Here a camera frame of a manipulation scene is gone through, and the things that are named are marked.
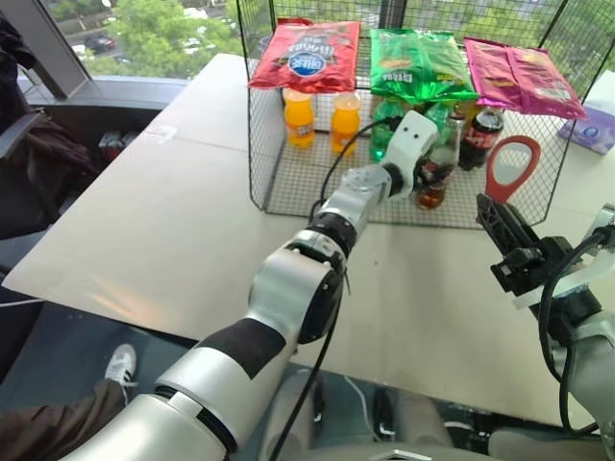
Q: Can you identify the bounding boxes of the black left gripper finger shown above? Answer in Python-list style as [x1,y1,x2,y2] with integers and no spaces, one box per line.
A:
[425,160,456,182]

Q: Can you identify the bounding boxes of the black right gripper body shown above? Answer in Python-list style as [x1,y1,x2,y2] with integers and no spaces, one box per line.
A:
[489,234,578,300]

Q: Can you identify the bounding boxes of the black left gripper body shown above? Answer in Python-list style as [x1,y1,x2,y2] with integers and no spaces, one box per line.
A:
[412,156,436,194]

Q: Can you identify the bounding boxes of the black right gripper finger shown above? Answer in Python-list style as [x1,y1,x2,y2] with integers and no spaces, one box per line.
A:
[475,192,514,256]
[499,201,538,251]

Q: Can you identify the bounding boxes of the glass cola bottle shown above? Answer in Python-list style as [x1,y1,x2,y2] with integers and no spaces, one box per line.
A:
[414,114,465,211]

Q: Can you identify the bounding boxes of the red bottle opener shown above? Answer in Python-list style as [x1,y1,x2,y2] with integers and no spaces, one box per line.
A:
[483,135,542,206]

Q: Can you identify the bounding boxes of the plastic cola bottle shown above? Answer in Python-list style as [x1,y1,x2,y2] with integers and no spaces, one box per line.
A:
[457,106,505,172]

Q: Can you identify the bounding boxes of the green soda bottle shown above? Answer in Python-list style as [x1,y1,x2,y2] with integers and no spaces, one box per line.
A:
[425,101,453,133]
[368,98,406,163]

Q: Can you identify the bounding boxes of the orange soda bottle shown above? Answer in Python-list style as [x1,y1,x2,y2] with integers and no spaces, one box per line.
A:
[282,87,317,150]
[330,90,362,156]

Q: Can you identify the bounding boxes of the green chips bag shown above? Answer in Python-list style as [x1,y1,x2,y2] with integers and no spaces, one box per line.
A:
[368,27,480,103]

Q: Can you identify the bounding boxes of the purple tissue pack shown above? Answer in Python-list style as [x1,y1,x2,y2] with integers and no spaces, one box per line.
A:
[556,95,615,156]

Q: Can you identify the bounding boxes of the pink chips bag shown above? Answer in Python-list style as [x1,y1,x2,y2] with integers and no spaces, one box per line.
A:
[462,36,589,121]

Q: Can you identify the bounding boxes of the red chips bag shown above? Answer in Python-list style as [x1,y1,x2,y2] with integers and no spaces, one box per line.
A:
[247,16,362,94]

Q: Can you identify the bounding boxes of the grey rounded robot body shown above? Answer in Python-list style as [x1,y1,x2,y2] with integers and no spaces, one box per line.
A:
[261,372,615,461]

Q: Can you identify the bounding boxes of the white sneaker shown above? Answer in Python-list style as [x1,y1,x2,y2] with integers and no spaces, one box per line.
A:
[104,343,139,400]

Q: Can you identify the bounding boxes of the dark chair with brown jacket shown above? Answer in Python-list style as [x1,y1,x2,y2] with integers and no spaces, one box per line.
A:
[0,103,102,241]

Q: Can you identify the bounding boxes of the brown trouser leg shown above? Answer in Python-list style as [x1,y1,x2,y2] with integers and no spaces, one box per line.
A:
[0,378,129,461]

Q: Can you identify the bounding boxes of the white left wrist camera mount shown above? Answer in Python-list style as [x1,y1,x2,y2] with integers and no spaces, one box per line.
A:
[382,109,440,197]

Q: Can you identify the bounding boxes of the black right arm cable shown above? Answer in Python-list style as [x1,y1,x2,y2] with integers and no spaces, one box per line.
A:
[536,224,615,433]

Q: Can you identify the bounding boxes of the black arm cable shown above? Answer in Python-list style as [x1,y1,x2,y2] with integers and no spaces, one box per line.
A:
[262,117,407,461]
[536,224,615,433]

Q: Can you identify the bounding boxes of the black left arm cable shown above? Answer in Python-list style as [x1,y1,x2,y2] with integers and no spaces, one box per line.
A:
[262,117,407,461]

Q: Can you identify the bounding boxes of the black wire grid rack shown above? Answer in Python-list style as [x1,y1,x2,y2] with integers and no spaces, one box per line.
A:
[234,0,615,231]

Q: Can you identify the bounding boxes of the white floor cable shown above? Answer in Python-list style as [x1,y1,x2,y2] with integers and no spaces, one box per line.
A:
[292,367,385,441]

